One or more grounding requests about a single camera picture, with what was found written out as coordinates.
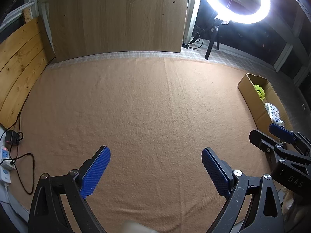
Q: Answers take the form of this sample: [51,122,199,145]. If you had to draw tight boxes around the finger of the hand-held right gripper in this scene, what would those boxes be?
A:
[269,123,311,154]
[249,129,311,170]

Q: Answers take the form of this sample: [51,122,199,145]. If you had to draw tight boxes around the black cable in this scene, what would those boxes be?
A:
[8,112,35,195]

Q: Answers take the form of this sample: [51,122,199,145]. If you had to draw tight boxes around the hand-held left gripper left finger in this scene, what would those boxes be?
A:
[28,146,111,233]

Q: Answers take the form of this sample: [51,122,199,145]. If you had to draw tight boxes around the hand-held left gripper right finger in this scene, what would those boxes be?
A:
[202,148,285,233]

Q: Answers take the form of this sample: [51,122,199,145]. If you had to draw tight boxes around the black power adapter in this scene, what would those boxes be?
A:
[5,130,23,146]

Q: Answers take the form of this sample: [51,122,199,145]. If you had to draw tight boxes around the grey window frame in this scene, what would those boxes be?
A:
[273,12,311,88]

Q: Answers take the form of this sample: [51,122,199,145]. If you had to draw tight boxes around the yellow shuttlecock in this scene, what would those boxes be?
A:
[254,84,266,102]

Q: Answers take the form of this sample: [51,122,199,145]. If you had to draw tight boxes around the black tripod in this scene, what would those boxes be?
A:
[205,17,230,60]

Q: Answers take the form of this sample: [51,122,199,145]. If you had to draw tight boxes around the white power strip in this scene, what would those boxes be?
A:
[0,145,15,185]

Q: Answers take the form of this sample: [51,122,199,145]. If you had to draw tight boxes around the white door frame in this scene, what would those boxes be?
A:
[183,0,203,44]

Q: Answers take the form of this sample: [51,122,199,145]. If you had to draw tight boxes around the cardboard box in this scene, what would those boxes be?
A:
[237,73,295,151]

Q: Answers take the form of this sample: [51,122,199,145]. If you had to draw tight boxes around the beige blurred object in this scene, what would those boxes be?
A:
[121,220,158,233]

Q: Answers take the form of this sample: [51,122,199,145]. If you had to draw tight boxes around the light wooden board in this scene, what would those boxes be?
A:
[47,0,190,63]

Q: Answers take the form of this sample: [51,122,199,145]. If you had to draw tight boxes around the pine wood panel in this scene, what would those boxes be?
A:
[0,16,57,130]

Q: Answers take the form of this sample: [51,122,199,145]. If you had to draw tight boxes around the printed tissue pack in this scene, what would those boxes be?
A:
[264,102,281,123]

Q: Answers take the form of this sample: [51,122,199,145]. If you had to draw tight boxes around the ring light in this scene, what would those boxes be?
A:
[201,0,271,25]

